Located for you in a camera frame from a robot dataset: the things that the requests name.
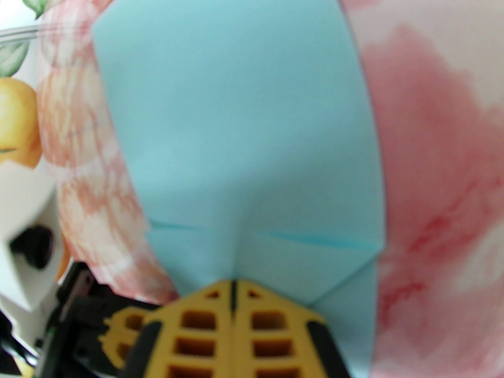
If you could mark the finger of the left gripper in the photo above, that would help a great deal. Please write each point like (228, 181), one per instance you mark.
(118, 341)

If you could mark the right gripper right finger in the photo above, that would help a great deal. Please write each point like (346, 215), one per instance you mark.
(271, 329)

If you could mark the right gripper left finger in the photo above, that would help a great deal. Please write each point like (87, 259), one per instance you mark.
(197, 329)

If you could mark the light blue paper sheet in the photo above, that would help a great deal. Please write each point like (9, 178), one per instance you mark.
(236, 112)

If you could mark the pink marble table mat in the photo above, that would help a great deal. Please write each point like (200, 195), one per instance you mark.
(433, 171)

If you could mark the white left wrist mount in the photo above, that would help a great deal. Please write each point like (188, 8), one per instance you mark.
(23, 203)

